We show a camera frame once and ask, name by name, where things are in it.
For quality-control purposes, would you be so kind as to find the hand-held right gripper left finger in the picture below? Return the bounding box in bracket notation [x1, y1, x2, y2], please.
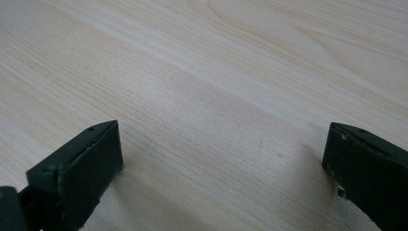
[18, 119, 124, 231]

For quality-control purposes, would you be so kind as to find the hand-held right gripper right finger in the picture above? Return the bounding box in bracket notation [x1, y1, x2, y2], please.
[321, 121, 408, 231]

